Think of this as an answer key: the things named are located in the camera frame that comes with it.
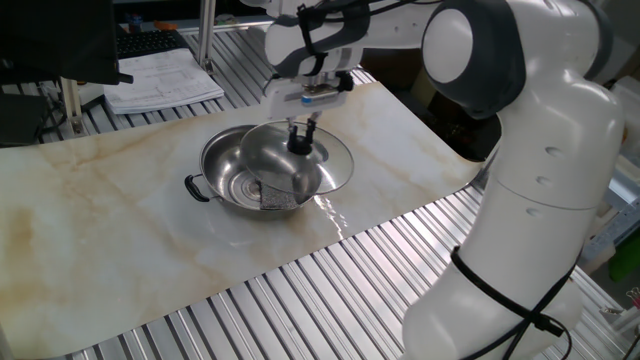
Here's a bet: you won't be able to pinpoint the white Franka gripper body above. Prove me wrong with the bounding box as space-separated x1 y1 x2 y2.
260 74 352 121

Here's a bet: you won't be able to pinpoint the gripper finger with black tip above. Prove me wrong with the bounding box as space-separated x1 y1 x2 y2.
303 113 319 150
285 117 300 151

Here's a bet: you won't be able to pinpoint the glass lid with black knob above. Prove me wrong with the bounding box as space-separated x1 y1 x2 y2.
238 119 355 197

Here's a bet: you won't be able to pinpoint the grey metallic scouring sponge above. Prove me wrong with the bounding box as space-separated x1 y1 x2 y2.
257 172 301 211

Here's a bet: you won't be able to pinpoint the stack of printed papers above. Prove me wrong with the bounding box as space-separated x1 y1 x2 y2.
102 48 226 116

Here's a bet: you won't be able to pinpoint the black keyboard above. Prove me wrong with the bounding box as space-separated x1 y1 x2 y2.
115 28 190 60

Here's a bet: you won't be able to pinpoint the marble pattern mat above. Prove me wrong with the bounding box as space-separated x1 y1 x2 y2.
0 81 484 360

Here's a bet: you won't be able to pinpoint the black monitor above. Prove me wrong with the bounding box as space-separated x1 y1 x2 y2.
0 0 135 86

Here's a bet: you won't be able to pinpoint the black box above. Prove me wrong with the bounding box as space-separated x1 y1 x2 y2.
0 92 52 149

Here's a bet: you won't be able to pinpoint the green plastic object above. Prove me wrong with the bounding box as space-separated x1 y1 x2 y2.
607 238 640 284

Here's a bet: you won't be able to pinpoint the silver wrist camera blue cap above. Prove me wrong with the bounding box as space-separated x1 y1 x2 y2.
299 84 349 106

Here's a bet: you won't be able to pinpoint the stainless steel pot black handles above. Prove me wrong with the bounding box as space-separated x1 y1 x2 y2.
183 124 326 220

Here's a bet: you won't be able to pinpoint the tall aluminium frame post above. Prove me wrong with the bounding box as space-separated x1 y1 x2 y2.
196 0 220 75

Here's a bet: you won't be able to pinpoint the short aluminium frame post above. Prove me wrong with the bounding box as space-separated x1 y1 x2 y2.
58 76 87 137

